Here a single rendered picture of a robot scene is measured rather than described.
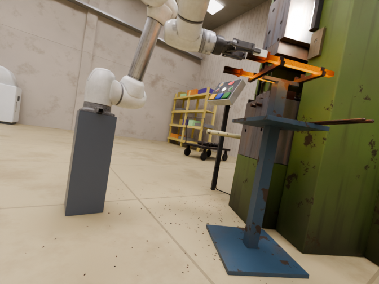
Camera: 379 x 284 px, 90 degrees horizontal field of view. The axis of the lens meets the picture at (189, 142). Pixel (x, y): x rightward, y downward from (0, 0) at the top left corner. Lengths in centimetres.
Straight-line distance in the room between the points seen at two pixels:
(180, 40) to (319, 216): 118
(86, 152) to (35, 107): 650
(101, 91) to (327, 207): 146
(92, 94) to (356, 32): 150
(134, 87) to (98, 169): 56
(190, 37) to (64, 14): 751
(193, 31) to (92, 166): 90
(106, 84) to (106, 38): 700
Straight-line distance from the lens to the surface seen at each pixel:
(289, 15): 176
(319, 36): 158
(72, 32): 807
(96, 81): 125
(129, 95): 132
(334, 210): 143
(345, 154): 139
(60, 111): 764
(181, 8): 82
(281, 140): 144
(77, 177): 125
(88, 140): 122
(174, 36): 84
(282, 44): 172
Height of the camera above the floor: 58
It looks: 3 degrees down
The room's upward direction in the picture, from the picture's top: 9 degrees clockwise
